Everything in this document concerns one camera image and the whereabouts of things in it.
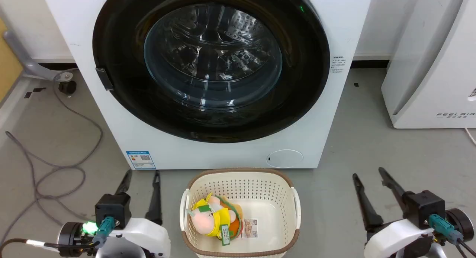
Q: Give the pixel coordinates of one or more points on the cream perforated laundry basket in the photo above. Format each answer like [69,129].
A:
[238,183]

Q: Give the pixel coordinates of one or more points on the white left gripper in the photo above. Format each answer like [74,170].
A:
[145,237]

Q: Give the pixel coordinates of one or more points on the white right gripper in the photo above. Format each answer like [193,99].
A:
[394,237]

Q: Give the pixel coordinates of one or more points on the round white filter cover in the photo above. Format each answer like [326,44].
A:
[284,158]

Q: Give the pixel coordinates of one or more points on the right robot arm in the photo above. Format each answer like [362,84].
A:
[460,222]

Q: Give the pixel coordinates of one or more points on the printed warning text label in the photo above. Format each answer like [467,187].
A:
[338,64]

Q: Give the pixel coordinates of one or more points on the paper label with barcode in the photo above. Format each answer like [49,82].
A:
[250,229]

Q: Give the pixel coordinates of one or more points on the blue energy label sticker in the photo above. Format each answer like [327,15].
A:
[141,160]

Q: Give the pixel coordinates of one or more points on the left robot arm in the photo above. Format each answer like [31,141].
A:
[70,234]

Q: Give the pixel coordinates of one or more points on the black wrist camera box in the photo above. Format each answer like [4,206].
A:
[424,209]
[112,210]

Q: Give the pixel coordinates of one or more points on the black caster wheel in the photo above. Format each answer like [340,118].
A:
[67,87]

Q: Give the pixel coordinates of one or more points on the yellow wooden board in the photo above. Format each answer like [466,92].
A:
[7,64]

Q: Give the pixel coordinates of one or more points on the black round washing machine door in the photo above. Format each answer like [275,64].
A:
[122,46]

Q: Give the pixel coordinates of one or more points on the white air purifier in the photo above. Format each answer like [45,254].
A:
[438,64]

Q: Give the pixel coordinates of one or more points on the grey metal table leg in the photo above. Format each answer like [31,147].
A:
[22,57]

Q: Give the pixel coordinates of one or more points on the white front-load washing machine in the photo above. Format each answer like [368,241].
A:
[111,131]

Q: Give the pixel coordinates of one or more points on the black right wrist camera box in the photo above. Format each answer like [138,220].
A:
[424,209]

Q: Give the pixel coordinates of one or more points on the pink plush doll yellow outfit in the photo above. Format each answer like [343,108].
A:
[210,221]

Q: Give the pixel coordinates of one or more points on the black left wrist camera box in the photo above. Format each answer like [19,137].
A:
[112,210]

